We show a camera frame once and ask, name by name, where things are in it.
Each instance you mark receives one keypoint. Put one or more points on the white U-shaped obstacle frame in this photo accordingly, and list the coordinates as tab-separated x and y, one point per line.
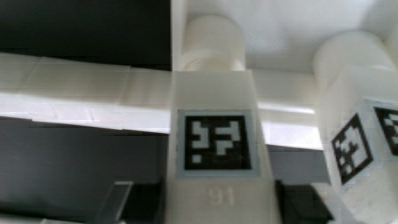
114	96

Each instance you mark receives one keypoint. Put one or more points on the white chair leg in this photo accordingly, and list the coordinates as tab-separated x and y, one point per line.
355	74
220	186

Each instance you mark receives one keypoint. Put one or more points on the white chair seat part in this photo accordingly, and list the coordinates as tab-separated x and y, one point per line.
288	25

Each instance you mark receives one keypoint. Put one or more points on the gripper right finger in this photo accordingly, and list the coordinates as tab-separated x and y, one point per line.
300	205

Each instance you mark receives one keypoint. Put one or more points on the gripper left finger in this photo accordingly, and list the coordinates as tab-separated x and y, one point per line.
132	205

